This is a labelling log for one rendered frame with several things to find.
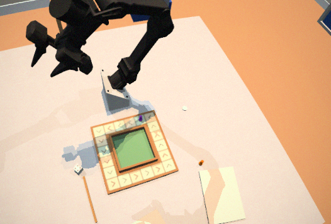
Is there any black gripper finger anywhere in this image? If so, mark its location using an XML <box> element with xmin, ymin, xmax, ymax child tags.
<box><xmin>31</xmin><ymin>45</ymin><xmax>47</xmax><ymax>67</ymax></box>
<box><xmin>50</xmin><ymin>62</ymin><xmax>79</xmax><ymax>77</ymax></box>

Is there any white die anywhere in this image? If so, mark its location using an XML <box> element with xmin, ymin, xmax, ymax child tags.
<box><xmin>73</xmin><ymin>164</ymin><xmax>83</xmax><ymax>174</ymax></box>

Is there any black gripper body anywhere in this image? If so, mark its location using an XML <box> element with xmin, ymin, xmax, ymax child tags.
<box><xmin>26</xmin><ymin>20</ymin><xmax>93</xmax><ymax>75</ymax></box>

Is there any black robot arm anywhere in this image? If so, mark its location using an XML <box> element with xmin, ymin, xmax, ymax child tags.
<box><xmin>49</xmin><ymin>0</ymin><xmax>175</xmax><ymax>90</ymax></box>

